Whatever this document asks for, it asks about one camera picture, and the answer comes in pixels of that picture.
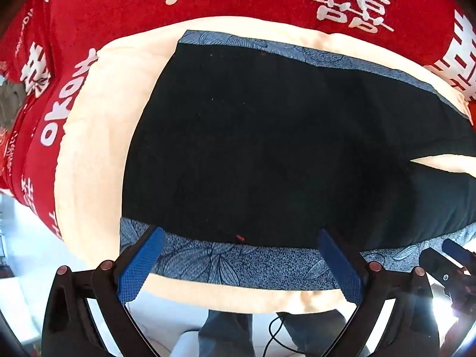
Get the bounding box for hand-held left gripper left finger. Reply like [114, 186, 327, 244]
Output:
[42, 226, 166, 357]

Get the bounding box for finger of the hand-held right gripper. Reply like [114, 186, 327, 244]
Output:
[442, 238, 476, 266]
[419, 247, 464, 291]

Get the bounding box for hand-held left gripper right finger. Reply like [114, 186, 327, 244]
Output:
[318, 228, 441, 357]

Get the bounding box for black pants with blue trim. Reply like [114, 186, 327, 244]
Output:
[120, 30, 476, 291]

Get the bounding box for person's grey trousers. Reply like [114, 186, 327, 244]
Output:
[286, 310, 347, 357]

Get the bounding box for cream fleece blanket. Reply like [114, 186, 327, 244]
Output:
[54, 17, 476, 315]

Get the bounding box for grey cloth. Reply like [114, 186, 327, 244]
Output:
[0, 81, 27, 129]

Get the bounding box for black cable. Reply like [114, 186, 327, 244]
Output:
[267, 314, 298, 357]

